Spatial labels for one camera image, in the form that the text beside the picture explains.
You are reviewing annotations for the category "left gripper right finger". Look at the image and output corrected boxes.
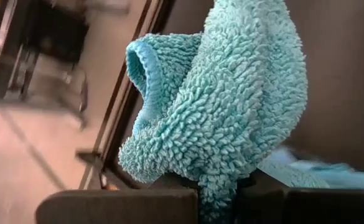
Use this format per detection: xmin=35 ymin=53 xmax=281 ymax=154
xmin=236 ymin=169 xmax=364 ymax=224

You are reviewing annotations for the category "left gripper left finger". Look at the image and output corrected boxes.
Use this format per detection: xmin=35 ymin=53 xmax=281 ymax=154
xmin=35 ymin=177 xmax=199 ymax=224

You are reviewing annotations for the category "teal fluffy microfiber towel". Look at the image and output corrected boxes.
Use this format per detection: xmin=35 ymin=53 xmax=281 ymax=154
xmin=117 ymin=0 xmax=309 ymax=224

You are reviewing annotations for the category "black aluminium table frame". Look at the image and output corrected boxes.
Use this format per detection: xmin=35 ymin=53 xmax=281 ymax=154
xmin=75 ymin=0 xmax=178 ymax=191

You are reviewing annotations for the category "blue microfiber towel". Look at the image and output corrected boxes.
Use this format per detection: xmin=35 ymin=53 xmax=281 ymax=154
xmin=258 ymin=145 xmax=364 ymax=190

